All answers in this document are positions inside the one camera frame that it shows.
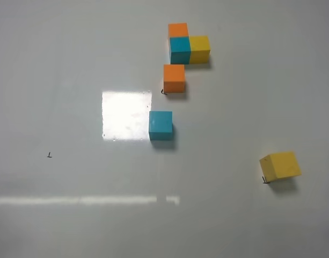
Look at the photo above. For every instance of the yellow template block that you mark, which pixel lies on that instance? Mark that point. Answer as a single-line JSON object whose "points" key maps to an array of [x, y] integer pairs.
{"points": [[200, 49]]}

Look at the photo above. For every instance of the orange template block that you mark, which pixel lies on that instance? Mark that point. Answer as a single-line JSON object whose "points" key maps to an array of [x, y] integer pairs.
{"points": [[177, 30]]}

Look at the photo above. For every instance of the blue template block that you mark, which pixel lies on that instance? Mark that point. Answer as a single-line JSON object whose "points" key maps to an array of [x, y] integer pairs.
{"points": [[180, 50]]}

